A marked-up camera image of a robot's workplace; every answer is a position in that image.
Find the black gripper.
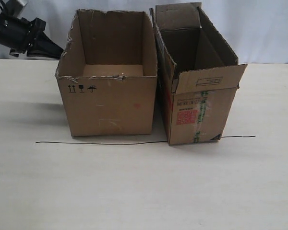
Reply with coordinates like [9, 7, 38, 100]
[0, 14, 63, 59]

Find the large cardboard box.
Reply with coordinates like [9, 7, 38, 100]
[55, 9, 157, 137]

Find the tall printed cardboard box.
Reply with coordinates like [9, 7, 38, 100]
[150, 2, 246, 145]

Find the thin black line marker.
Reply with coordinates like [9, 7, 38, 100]
[35, 135, 256, 146]

